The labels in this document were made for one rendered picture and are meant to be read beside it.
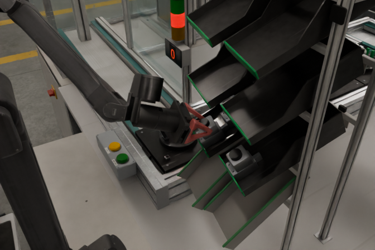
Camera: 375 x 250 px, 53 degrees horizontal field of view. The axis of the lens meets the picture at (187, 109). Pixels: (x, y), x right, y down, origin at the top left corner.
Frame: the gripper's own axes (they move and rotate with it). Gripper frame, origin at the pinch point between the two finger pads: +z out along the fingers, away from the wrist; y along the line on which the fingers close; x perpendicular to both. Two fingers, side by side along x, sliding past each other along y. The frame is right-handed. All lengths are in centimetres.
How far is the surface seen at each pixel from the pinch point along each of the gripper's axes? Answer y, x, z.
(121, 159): 23.3, 35.2, -7.7
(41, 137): 165, 148, -11
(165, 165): 16.1, 29.5, 4.8
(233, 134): -4.4, -1.8, 5.8
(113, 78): 85, 40, 0
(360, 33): 90, -20, 130
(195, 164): 6.6, 19.2, 8.1
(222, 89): -1.3, -12.3, -1.7
